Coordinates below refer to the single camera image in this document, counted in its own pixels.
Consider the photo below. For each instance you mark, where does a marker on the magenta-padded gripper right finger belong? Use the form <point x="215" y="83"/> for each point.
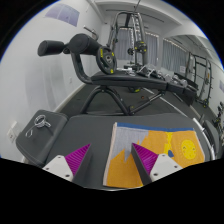
<point x="146" y="159"/>

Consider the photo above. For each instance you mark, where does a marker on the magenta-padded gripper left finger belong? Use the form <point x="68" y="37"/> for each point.
<point x="78" y="159"/>

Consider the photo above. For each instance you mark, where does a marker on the dark grey padded bench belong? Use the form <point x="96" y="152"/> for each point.
<point x="83" y="133"/>

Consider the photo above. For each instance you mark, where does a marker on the metal spring collar clip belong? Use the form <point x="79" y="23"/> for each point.
<point x="42" y="125"/>

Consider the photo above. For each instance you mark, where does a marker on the chrome barbell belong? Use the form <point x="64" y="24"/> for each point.
<point x="204" y="133"/>

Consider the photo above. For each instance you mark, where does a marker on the black flat panel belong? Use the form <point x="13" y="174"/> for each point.
<point x="186" y="95"/>

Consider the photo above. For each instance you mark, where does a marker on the black weight bench with rollers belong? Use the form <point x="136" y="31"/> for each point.
<point x="126" y="80"/>

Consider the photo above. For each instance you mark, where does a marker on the group of chrome dumbbells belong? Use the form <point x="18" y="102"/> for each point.
<point x="175" y="79"/>

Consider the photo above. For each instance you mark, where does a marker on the black squat rack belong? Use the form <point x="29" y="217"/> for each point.
<point x="206" y="76"/>

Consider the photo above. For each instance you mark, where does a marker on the black yellow-marked weight plate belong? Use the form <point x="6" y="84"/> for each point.
<point x="106" y="60"/>

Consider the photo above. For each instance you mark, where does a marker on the grey window curtain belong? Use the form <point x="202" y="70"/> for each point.
<point x="124" y="43"/>
<point x="173" y="55"/>

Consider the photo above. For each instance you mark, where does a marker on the black power rack machine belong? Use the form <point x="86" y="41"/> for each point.
<point x="141" y="46"/>

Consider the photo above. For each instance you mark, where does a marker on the white wall socket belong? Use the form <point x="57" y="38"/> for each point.
<point x="12" y="133"/>

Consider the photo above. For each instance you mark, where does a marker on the purple wall poster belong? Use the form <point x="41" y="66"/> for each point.
<point x="63" y="13"/>

